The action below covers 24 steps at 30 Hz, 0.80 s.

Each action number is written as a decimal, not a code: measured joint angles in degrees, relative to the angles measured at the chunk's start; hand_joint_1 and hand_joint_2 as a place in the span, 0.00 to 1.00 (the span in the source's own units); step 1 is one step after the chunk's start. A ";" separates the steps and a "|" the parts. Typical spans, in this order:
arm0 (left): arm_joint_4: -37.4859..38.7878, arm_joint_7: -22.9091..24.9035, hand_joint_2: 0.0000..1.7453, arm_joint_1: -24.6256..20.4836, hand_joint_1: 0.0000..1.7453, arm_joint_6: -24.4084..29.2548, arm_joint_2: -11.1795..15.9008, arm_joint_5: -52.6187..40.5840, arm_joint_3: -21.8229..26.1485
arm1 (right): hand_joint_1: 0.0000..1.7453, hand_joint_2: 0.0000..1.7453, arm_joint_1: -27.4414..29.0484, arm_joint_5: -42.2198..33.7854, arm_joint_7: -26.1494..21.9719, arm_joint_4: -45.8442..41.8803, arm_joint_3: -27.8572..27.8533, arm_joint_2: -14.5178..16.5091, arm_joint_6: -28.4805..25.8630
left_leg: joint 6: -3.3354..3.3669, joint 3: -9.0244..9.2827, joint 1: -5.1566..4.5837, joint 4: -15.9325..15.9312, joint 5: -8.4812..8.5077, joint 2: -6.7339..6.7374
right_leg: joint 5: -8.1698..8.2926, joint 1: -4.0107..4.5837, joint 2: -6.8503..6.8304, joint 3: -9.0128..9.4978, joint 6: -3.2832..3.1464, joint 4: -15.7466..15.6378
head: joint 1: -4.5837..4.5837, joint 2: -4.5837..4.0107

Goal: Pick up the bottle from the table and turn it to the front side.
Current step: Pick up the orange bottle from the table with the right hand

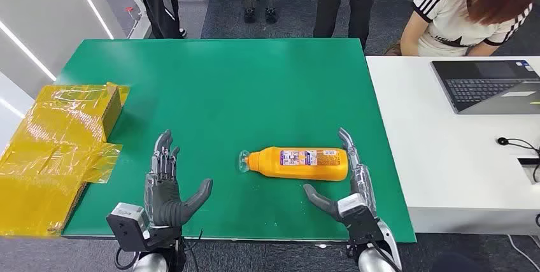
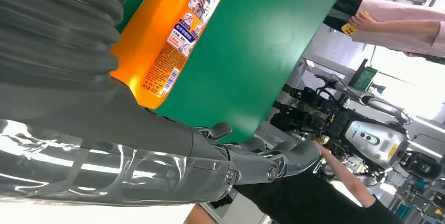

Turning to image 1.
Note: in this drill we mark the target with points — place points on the seated person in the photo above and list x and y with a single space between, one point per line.
451 17

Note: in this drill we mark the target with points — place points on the green table mat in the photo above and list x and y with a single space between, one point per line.
253 93

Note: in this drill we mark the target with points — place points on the dark grey laptop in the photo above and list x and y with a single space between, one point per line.
481 88

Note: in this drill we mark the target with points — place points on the white metal stand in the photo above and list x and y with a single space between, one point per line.
137 17

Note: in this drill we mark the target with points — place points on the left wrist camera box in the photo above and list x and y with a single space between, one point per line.
126 223

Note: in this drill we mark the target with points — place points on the standing person in black trousers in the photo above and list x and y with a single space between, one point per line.
337 0

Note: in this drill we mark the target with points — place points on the orange plastic bottle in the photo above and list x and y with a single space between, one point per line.
299 164

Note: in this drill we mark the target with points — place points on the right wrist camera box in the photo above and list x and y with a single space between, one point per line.
358 219

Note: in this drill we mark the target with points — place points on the white desk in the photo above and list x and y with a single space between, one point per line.
447 156

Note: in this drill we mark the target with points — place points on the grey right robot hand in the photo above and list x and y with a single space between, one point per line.
362 181

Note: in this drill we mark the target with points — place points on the yellow taped cardboard box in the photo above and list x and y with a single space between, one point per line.
50 152

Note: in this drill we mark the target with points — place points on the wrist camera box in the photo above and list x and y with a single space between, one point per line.
126 223
358 219

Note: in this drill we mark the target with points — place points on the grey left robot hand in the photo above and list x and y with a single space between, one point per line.
162 202

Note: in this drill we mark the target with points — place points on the standing person in pale top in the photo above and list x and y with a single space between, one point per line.
158 8

